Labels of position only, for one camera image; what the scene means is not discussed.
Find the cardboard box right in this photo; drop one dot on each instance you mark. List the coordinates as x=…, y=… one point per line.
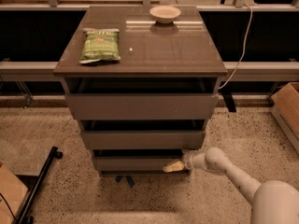
x=286, y=111

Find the blue tape cross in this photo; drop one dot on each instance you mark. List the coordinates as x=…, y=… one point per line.
x=128, y=179

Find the grey middle drawer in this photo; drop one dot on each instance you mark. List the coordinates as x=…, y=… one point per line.
x=144, y=134

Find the grey drawer cabinet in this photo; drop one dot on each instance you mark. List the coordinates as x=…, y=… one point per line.
x=182, y=48

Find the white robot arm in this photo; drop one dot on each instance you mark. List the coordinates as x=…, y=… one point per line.
x=272, y=202

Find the green chip bag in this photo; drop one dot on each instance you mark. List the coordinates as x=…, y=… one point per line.
x=100, y=45

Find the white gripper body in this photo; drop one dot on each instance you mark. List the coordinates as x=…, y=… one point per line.
x=189, y=160

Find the grey drawer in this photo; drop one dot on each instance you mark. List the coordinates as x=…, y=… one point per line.
x=134, y=160
x=115, y=98
x=144, y=134

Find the grey bottom drawer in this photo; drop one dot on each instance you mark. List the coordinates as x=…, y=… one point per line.
x=134, y=160

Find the beige bowl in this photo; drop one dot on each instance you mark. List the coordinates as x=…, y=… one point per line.
x=165, y=14

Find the black wheeled stand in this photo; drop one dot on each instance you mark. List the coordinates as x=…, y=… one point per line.
x=33, y=183

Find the black bracket leg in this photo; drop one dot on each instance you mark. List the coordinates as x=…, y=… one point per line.
x=226, y=93

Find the grey top drawer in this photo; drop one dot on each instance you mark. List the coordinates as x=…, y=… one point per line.
x=115, y=98

